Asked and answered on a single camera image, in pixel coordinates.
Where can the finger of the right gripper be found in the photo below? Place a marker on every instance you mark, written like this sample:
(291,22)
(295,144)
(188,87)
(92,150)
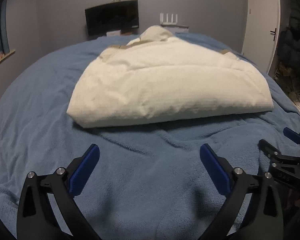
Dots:
(292,135)
(269,150)

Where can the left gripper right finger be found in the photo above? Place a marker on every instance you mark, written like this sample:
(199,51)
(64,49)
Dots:
(263,218)

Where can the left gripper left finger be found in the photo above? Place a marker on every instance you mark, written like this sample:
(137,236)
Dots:
(35,218)

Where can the cream hooded puffer jacket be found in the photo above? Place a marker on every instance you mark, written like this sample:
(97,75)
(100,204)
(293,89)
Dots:
(159,77)

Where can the pile of dark clothes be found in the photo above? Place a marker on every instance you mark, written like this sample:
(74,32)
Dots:
(287,74)

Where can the white door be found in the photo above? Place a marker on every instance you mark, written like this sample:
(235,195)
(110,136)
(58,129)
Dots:
(258,45)

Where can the blue fleece bed blanket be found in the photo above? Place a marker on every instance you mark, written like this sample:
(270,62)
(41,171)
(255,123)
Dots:
(149,182)

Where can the white box under router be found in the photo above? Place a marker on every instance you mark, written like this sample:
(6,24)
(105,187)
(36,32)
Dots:
(176,28)

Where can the wooden window sill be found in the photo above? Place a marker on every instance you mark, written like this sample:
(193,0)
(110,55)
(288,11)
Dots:
(2,58)

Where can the white wifi router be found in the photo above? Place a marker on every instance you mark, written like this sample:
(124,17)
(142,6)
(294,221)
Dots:
(168,19)

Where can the black monitor screen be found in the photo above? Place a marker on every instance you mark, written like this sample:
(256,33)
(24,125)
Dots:
(122,15)

